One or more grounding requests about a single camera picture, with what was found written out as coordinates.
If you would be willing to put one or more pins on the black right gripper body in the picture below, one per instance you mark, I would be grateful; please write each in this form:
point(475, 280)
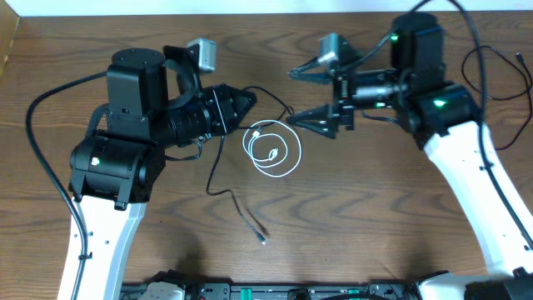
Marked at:
point(344, 99)

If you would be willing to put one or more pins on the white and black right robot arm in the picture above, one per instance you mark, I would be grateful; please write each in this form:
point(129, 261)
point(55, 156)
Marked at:
point(449, 127)

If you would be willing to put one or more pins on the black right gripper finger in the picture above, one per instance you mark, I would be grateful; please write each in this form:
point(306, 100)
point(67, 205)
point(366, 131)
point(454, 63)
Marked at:
point(319, 120)
point(302, 73)

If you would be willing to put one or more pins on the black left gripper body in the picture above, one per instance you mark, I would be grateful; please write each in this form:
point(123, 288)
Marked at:
point(215, 97)

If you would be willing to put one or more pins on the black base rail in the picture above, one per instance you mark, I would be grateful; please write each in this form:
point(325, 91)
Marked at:
point(227, 291)

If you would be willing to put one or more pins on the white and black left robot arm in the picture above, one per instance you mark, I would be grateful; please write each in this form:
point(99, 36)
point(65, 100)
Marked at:
point(155, 101)

